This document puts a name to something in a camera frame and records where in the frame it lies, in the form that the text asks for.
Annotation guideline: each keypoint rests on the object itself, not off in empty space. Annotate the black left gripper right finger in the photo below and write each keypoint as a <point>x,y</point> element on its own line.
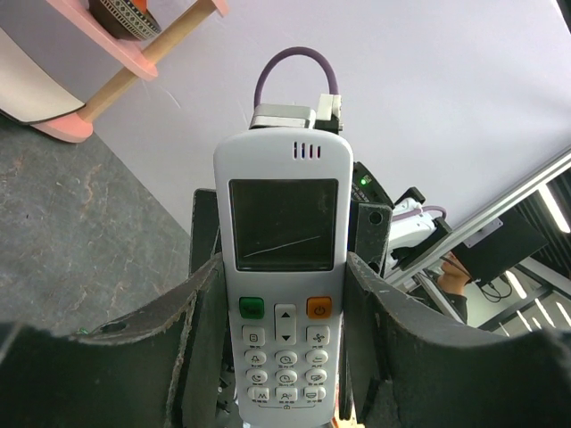
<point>404,365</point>

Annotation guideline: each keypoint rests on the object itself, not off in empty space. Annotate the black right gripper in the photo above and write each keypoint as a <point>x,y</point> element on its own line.
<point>370,219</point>

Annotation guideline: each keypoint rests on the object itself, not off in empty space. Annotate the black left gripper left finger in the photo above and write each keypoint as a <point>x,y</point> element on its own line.
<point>158,366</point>

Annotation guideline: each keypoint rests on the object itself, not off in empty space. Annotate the pink three-tier shelf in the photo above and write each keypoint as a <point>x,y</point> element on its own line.
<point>82,56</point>

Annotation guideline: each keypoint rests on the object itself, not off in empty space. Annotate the patterned dark bowl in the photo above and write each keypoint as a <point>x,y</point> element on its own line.
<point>125,19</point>

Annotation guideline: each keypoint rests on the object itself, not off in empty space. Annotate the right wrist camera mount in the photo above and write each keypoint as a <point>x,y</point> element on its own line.
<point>327,117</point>

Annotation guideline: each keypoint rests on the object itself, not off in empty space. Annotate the aluminium frame post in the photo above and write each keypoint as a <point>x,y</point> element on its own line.
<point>509,199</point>

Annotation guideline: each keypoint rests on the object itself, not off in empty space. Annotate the black monitor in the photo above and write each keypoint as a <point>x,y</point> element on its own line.
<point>498,246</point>

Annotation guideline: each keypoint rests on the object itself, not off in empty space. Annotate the person in black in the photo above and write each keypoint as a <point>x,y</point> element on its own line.
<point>453,281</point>

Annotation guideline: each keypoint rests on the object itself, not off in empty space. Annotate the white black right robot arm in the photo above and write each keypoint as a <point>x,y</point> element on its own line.
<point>415,230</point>

